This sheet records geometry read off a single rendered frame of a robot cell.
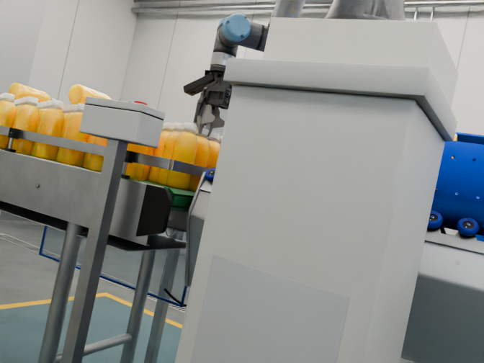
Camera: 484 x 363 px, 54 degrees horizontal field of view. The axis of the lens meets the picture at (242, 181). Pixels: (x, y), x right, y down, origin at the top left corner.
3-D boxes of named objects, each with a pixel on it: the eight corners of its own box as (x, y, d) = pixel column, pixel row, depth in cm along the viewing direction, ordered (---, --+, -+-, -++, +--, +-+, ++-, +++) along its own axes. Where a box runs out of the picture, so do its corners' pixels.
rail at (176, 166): (172, 170, 130) (174, 159, 131) (169, 169, 131) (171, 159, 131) (237, 184, 166) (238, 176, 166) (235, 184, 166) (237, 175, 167)
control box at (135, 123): (135, 142, 119) (142, 102, 120) (78, 132, 128) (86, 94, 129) (158, 148, 128) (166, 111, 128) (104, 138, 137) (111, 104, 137)
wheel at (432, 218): (447, 214, 107) (446, 220, 109) (428, 206, 110) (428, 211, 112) (436, 227, 106) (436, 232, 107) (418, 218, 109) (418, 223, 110)
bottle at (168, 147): (175, 187, 153) (186, 131, 153) (181, 189, 146) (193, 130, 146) (153, 183, 150) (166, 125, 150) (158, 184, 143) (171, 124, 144)
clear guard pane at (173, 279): (180, 305, 179) (207, 180, 180) (40, 253, 215) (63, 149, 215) (181, 304, 180) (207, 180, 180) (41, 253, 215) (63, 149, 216)
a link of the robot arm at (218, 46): (222, 13, 143) (217, 21, 151) (214, 49, 142) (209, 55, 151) (246, 20, 144) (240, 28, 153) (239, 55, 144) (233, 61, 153)
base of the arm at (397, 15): (379, 25, 72) (394, -39, 72) (301, 29, 83) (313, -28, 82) (418, 56, 83) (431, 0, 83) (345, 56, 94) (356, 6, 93)
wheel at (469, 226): (483, 222, 104) (482, 227, 105) (464, 212, 107) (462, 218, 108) (472, 235, 102) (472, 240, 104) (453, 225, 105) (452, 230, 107)
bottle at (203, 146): (199, 193, 145) (211, 134, 145) (176, 188, 145) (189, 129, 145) (202, 193, 152) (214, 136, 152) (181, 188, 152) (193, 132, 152)
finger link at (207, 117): (208, 132, 141) (217, 104, 143) (191, 130, 144) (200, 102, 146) (212, 136, 144) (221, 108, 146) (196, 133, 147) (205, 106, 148)
